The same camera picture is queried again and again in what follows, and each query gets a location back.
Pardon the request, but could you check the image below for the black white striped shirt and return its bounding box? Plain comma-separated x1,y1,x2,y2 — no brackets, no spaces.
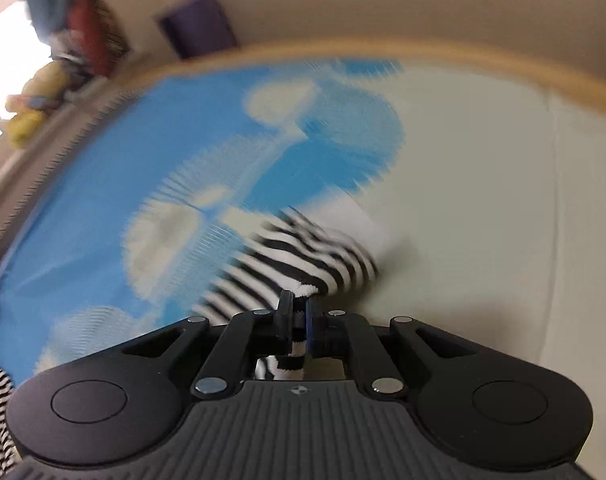
190,200,401,383

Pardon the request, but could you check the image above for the blue and cream mat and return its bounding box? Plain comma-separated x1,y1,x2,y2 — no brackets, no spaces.
0,55,606,463

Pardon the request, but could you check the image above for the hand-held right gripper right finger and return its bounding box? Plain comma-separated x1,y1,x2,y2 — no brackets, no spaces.
305,297,477,402

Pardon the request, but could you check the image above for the wooden bed frame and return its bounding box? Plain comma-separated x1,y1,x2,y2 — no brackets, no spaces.
110,37,606,123

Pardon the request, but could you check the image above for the purple box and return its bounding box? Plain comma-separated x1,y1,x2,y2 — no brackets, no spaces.
157,0,240,60

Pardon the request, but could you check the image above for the yellow plush toy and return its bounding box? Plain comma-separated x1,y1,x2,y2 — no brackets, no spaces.
5,59,72,150

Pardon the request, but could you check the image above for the dark red cushion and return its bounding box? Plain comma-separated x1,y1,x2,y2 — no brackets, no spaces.
65,0,131,78

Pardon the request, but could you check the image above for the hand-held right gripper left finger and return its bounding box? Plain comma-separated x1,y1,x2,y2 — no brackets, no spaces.
117,289,295,402

